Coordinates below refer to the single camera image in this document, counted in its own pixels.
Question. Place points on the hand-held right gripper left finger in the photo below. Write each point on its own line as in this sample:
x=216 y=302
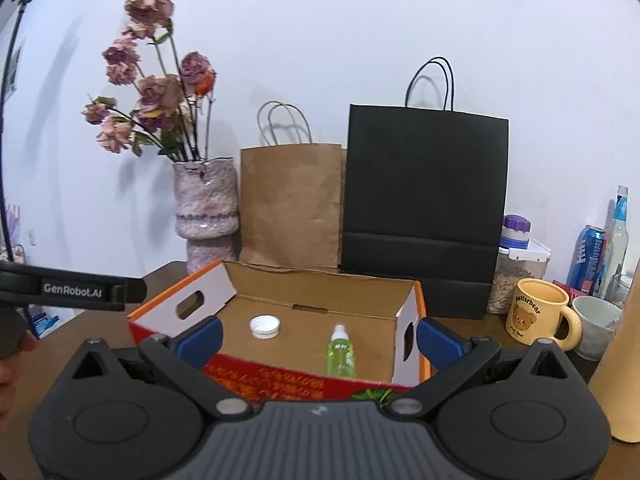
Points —
x=200 y=342

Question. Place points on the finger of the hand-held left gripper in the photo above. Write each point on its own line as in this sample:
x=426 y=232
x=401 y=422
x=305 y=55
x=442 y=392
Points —
x=75 y=290

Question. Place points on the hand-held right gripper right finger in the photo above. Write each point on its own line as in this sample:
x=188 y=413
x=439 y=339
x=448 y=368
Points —
x=440 y=345

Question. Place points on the green spray bottle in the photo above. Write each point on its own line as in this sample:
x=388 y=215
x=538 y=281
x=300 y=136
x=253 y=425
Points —
x=341 y=357

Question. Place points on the red and white cardboard box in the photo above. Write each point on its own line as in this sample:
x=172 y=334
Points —
x=300 y=285

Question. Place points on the person's left hand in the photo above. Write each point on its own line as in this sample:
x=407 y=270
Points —
x=10 y=380

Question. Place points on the blue and white packets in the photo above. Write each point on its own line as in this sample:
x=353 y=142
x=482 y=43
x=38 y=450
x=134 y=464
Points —
x=45 y=324

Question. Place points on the white round bottle cap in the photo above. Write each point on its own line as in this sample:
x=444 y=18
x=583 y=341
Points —
x=264 y=326

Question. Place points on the basket with pink things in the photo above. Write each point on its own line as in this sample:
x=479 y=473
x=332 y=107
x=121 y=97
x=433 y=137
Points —
x=12 y=240

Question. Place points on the clear seed food container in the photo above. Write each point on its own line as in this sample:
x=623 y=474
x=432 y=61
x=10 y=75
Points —
x=505 y=280

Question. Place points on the yellow bear mug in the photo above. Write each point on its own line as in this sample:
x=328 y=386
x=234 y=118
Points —
x=530 y=315

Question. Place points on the purple and white jar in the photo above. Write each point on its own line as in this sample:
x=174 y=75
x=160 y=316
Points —
x=515 y=232

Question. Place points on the pink knitted vase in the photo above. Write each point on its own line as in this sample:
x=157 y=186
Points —
x=205 y=200

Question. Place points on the red packet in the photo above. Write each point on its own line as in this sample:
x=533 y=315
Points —
x=575 y=292

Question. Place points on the white ceramic cup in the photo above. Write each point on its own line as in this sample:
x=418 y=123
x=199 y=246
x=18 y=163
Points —
x=595 y=330

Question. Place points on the black paper bag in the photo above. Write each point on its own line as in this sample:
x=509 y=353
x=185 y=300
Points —
x=425 y=185

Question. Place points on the brown paper bag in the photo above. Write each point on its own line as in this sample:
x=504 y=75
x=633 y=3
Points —
x=290 y=200

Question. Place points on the blue drink can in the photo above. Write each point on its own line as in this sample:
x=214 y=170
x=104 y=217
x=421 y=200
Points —
x=587 y=260

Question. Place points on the beige cylinder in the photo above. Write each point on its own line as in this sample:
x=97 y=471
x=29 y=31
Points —
x=620 y=385

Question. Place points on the clear drinking glass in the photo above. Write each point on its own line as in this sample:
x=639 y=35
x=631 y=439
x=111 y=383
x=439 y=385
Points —
x=620 y=290

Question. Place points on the glass bottle with blue label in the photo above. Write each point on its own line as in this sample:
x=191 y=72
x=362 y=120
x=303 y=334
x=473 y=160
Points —
x=617 y=240

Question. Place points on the dried pink rose bouquet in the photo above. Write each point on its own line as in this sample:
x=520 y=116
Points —
x=155 y=92

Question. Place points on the white wall socket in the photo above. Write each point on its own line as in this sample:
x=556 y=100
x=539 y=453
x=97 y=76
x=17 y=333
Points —
x=31 y=237

